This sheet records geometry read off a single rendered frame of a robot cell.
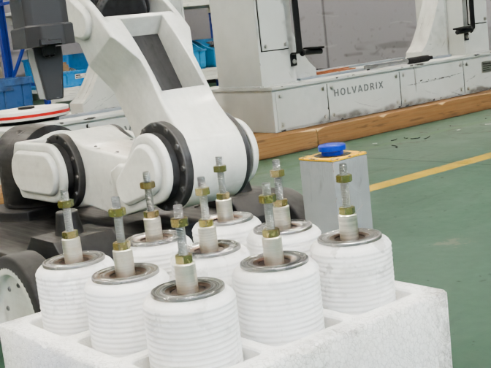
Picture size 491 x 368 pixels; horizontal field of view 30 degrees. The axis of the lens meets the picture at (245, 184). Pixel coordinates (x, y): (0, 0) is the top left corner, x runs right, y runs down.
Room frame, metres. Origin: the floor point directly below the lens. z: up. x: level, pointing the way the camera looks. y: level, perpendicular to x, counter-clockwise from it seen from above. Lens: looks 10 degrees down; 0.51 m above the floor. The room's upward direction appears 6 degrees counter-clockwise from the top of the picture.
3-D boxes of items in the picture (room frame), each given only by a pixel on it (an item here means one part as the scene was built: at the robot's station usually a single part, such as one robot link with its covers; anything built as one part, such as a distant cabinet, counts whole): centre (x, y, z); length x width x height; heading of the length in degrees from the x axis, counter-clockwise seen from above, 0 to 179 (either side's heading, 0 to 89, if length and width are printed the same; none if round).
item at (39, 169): (1.78, 0.32, 0.28); 0.21 x 0.20 x 0.13; 37
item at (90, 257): (1.09, 0.22, 0.25); 0.08 x 0.08 x 0.01
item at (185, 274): (0.90, 0.07, 0.26); 0.02 x 0.02 x 0.03
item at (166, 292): (0.90, 0.07, 0.25); 0.08 x 0.08 x 0.01
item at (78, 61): (6.30, 1.14, 0.36); 0.50 x 0.38 x 0.21; 39
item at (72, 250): (1.09, 0.22, 0.26); 0.02 x 0.02 x 0.03
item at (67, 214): (1.09, 0.22, 0.30); 0.01 x 0.01 x 0.08
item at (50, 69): (1.06, 0.21, 0.48); 0.03 x 0.02 x 0.06; 113
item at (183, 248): (0.90, 0.07, 0.30); 0.01 x 0.01 x 0.08
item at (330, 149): (1.31, -0.13, 0.32); 0.04 x 0.04 x 0.02
